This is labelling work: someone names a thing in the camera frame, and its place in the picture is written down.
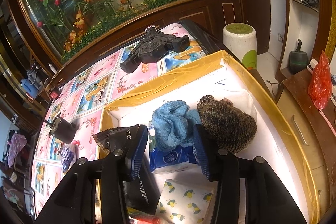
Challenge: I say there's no black snack bag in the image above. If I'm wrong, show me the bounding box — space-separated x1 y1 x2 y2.
93 124 159 218

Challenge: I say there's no colourful printed tablecloth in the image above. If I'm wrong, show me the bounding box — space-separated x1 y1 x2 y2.
31 36 205 214

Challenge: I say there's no white green plastic stool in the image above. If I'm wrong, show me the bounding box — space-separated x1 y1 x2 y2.
223 23 257 70

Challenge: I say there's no small red box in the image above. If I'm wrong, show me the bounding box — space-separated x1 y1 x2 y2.
49 89 60 100

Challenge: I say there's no wooden side cabinet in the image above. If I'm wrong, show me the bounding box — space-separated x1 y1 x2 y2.
276 69 335 215

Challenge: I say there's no brown knitted hat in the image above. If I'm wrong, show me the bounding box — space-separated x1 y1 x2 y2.
197 95 257 154

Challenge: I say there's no dark green vase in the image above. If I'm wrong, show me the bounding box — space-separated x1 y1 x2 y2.
289 39 309 75

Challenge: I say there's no blue white Vinda bag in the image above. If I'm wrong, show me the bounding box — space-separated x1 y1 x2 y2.
61 144 76 173

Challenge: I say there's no blue tissue pack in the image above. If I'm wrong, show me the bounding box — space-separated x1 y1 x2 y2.
148 121 198 174

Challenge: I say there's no lemon print tissue pack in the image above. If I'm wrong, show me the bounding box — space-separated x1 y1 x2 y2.
155 180 214 223

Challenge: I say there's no red plastic bag on cabinet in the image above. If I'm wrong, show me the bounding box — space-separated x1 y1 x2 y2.
308 51 333 110

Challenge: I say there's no yellow taped foam box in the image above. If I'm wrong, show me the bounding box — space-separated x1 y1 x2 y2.
101 51 321 223

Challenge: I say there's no black star-shaped device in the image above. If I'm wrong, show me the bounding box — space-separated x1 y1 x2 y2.
120 26 190 73

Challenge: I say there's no black cylindrical motor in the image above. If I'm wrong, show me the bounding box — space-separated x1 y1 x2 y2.
44 113 76 144

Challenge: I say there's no blue water jug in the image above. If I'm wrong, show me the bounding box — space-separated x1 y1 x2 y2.
21 79 39 99

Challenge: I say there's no light blue knitted cloth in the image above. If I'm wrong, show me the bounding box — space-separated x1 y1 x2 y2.
152 100 201 152

